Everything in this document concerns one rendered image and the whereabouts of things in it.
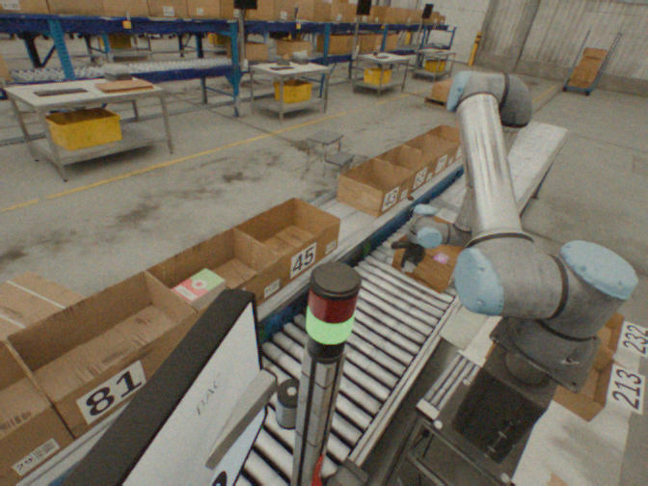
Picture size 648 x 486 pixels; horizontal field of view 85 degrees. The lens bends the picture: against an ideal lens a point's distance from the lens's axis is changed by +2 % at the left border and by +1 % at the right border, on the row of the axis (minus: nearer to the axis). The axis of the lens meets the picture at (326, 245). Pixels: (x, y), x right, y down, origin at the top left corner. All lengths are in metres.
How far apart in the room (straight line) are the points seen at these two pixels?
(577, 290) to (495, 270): 0.17
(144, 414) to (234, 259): 1.25
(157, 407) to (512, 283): 0.68
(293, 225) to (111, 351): 0.98
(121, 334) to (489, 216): 1.19
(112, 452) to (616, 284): 0.86
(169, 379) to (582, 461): 1.36
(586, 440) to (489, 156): 1.04
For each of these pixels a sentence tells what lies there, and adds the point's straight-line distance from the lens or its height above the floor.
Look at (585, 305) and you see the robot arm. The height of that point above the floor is 1.41.
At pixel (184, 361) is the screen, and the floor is 1.55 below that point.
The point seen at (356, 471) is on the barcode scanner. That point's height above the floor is 1.09.
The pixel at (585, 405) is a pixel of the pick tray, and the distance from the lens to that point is 1.61.
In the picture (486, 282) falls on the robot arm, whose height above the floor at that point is 1.43.
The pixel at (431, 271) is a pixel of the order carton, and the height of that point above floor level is 0.85.
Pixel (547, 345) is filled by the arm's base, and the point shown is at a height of 1.26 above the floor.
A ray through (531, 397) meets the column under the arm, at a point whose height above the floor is 1.08.
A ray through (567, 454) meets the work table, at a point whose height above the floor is 0.75.
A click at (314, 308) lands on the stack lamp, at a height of 1.63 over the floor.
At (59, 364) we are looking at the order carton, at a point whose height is 0.89.
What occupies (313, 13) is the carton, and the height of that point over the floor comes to 1.50.
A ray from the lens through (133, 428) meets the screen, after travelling 0.40.
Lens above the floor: 1.88
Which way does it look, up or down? 36 degrees down
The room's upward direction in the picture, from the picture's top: 7 degrees clockwise
